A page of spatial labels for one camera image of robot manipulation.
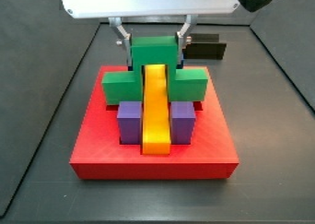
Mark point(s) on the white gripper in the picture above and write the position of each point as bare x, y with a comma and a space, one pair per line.
116, 9

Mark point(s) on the green arch block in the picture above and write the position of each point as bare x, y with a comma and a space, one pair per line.
154, 60

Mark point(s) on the red base board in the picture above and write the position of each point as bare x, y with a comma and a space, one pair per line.
106, 152

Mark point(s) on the purple arch block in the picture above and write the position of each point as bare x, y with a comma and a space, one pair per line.
170, 123

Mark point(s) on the yellow long block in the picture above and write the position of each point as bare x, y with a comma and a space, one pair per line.
156, 140

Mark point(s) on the black angle bracket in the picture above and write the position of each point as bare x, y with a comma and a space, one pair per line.
204, 47

